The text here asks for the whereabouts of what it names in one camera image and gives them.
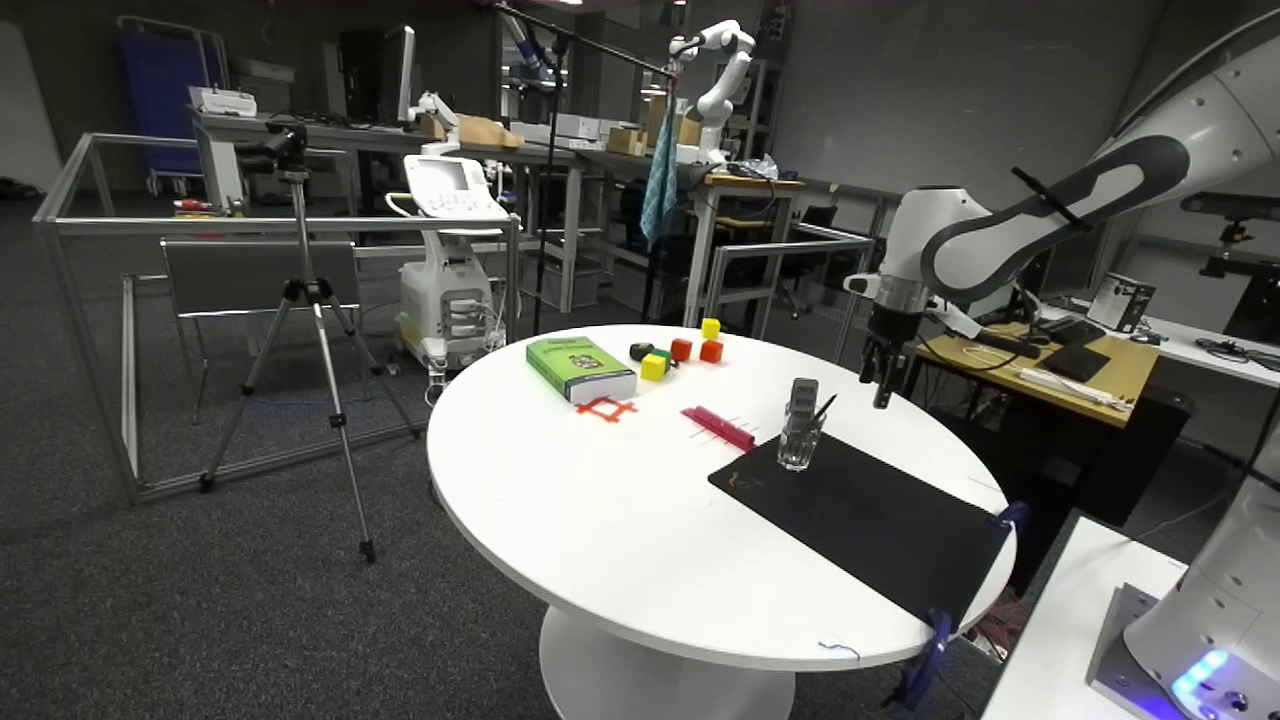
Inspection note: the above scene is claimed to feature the black rectangular mat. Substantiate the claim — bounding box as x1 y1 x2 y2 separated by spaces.
703 432 1020 631

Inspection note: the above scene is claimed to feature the blue hanging cloth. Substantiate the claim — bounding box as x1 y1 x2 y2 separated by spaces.
638 112 683 251

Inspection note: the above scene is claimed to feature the blue trolley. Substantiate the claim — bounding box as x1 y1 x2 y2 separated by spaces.
116 10 228 185

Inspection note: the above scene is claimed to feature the white table pedestal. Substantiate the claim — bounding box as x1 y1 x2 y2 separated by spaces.
538 602 800 720

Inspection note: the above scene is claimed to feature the grey robot mounting plate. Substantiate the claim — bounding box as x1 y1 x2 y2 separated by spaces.
1084 581 1176 720

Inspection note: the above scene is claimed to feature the small orange plastic frame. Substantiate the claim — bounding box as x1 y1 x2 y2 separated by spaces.
571 391 640 429

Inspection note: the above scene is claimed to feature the white medical cart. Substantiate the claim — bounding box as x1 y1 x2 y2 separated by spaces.
380 152 522 379

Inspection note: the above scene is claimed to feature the black notebook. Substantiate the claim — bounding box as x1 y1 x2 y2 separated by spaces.
1037 340 1112 389

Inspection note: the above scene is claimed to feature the clear glass cup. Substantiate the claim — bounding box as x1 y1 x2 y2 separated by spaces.
776 401 831 480

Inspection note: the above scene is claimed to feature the wooden side table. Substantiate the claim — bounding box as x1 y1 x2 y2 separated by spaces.
916 314 1168 432

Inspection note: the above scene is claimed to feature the grey metal bench frame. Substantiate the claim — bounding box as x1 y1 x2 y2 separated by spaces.
693 170 894 356

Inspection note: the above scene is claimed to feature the green book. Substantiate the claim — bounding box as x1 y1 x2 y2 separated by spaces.
522 332 640 408

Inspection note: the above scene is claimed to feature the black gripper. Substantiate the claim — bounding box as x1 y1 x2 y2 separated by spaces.
860 305 927 408

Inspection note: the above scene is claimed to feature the black boom stand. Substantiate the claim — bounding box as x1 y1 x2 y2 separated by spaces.
483 0 687 337

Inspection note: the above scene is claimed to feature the white side desk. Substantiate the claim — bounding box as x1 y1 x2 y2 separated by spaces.
1145 313 1280 391

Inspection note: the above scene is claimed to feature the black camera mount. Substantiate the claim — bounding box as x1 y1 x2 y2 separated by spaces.
1176 189 1280 284

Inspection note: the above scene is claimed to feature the grey metal rail frame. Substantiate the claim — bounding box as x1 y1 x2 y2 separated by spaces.
33 128 538 506

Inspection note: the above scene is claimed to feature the black camera tripod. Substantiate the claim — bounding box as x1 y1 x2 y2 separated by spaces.
195 121 427 568

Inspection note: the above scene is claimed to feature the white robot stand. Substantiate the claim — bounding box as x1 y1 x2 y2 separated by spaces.
977 512 1194 720

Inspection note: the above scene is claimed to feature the white printer box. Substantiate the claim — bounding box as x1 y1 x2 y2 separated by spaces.
184 83 263 125

